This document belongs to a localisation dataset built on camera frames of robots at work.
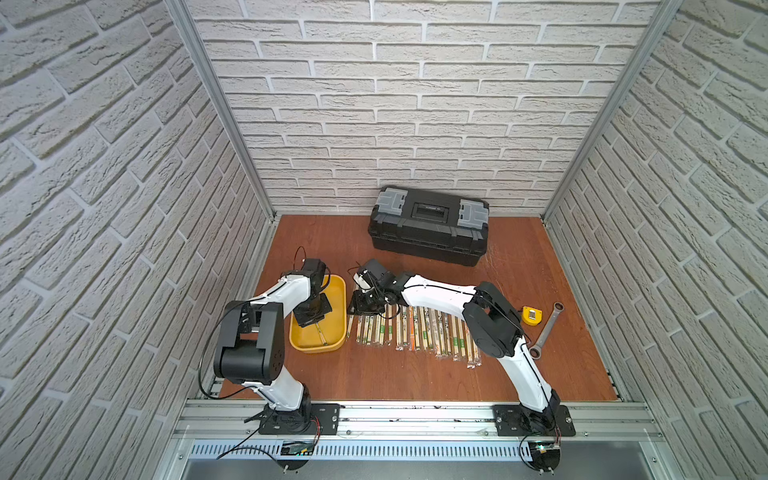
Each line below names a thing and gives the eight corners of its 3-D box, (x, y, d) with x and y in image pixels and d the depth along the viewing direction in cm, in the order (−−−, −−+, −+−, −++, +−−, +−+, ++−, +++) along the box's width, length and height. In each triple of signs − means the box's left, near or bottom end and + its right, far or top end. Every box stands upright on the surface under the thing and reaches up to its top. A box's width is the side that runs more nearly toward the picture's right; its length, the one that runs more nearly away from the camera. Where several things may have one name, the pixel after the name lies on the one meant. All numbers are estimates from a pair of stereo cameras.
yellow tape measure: (521, 323, 92) (524, 320, 91) (522, 307, 96) (524, 305, 94) (539, 328, 91) (542, 326, 90) (539, 312, 95) (542, 310, 93)
